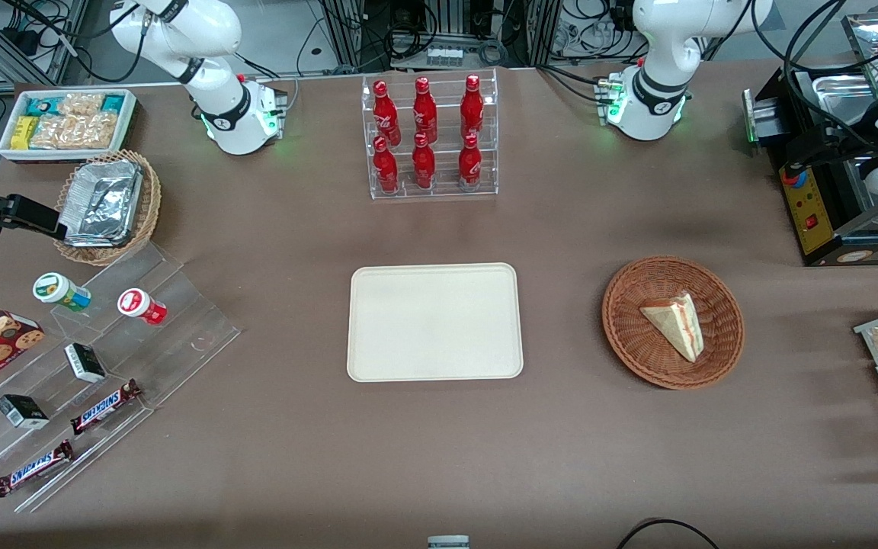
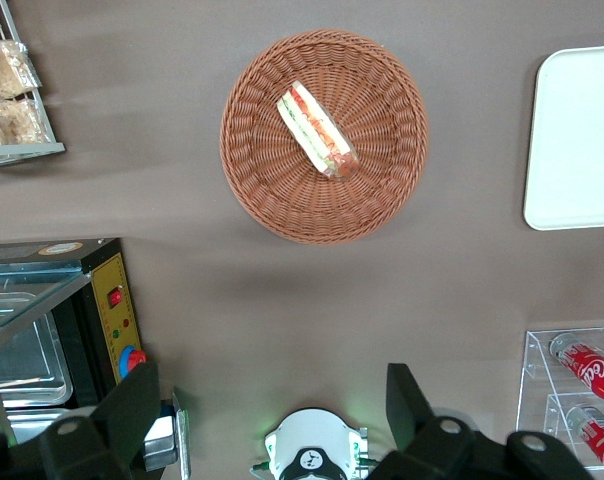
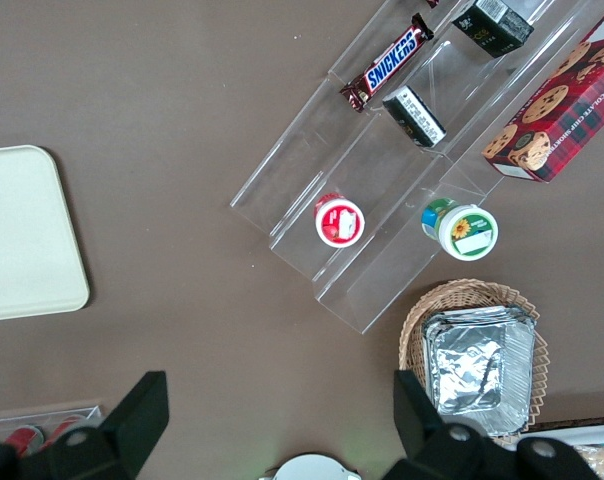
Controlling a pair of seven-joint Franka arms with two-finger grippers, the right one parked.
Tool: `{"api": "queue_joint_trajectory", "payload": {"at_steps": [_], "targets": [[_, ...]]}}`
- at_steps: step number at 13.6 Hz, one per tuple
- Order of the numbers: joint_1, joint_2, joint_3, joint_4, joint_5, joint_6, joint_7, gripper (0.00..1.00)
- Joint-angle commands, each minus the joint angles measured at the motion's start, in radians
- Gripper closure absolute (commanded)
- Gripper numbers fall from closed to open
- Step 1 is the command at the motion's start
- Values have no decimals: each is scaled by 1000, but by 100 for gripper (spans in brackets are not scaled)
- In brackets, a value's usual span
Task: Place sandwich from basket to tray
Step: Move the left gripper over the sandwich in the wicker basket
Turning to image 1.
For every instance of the triangle sandwich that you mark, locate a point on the triangle sandwich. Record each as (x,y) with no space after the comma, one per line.
(675,324)

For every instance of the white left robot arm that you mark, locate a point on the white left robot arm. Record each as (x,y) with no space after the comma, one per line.
(660,76)

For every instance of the light wicker basket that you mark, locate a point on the light wicker basket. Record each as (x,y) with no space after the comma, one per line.
(151,206)

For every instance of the cream plastic tray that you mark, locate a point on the cream plastic tray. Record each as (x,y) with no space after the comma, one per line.
(434,324)

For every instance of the brown wicker basket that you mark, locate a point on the brown wicker basket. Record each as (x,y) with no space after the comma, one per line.
(637,343)

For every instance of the stack of foil trays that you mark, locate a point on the stack of foil trays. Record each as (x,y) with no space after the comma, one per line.
(104,202)

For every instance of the green lid yogurt cup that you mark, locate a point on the green lid yogurt cup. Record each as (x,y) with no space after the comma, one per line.
(58,290)

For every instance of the yellow snack packet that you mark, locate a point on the yellow snack packet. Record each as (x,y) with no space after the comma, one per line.
(24,132)

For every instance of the clear bag of crackers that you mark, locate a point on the clear bag of crackers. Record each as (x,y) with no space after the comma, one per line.
(77,132)
(81,104)

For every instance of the teal snack packet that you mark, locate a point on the teal snack packet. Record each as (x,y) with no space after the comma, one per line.
(113,104)
(43,105)

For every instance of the white rectangular snack bin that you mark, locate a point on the white rectangular snack bin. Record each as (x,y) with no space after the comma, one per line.
(128,122)

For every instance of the red lid yogurt cup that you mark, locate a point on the red lid yogurt cup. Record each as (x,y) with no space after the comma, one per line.
(138,305)

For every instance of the small black carton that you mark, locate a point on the small black carton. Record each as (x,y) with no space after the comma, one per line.
(22,412)
(85,363)

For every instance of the clear acrylic stepped shelf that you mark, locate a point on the clear acrylic stepped shelf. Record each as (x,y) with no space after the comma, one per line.
(172,335)

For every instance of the Snickers chocolate bar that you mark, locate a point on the Snickers chocolate bar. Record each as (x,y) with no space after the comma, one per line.
(31,469)
(104,408)

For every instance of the red cola bottle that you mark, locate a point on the red cola bottle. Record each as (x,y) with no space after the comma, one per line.
(469,164)
(424,110)
(386,169)
(385,114)
(424,166)
(472,107)

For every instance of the clear acrylic bottle rack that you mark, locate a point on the clear acrylic bottle rack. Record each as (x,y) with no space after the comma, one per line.
(447,192)

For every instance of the white power strip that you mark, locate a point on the white power strip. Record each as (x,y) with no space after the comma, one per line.
(444,56)

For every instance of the small grey device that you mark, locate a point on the small grey device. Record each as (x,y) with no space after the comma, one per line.
(448,542)

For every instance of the black machine with yellow panel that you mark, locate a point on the black machine with yellow panel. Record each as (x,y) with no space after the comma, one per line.
(812,221)

